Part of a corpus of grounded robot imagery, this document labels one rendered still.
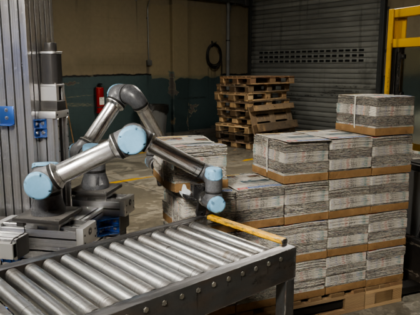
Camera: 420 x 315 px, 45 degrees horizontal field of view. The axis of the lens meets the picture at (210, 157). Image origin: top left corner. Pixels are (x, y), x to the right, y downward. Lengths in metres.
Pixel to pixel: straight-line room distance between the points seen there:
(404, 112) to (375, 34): 6.84
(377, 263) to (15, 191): 2.11
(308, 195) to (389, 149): 0.59
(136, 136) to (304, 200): 1.16
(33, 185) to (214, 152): 0.90
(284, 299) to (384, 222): 1.40
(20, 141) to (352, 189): 1.81
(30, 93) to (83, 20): 7.20
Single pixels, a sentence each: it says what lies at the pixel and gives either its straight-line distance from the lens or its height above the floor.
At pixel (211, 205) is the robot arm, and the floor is 0.88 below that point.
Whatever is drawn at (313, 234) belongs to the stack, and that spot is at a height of 0.53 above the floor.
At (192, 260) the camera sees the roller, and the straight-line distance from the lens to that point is 1.80.
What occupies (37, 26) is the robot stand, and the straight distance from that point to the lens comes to 2.57.
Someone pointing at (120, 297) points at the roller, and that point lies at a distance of 1.58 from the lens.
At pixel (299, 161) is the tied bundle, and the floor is 0.95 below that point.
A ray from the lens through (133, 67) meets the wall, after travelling 10.12.
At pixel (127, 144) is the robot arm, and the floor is 1.15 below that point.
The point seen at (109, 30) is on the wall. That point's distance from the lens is 9.87.
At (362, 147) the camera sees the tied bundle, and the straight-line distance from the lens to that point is 3.03.
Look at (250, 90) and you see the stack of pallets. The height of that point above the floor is 1.06.
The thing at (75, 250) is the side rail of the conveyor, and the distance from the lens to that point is 1.93.
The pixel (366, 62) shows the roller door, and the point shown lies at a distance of 10.06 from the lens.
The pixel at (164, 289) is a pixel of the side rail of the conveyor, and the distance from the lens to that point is 1.58.
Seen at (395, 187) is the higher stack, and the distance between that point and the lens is 3.24.
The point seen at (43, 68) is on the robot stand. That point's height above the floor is 1.45.
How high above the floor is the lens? 1.46
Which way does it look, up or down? 10 degrees down
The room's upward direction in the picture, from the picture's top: straight up
